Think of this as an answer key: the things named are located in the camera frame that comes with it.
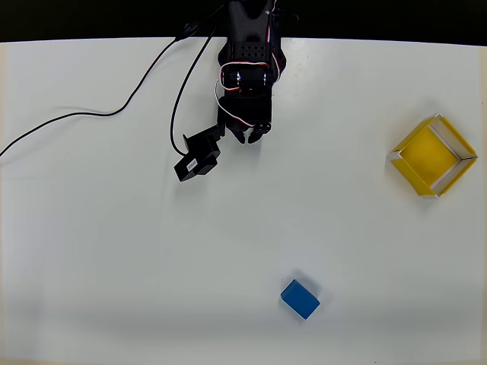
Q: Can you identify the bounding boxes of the blue rectangular block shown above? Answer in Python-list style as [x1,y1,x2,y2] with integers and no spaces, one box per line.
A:
[280,278,321,321]

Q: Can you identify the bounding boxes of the yellow open box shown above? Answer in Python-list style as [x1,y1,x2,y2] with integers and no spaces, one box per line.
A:
[388,113,479,199]

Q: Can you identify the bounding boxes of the black camera cable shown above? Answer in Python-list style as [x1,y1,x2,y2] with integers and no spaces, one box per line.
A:
[0,3,226,158]

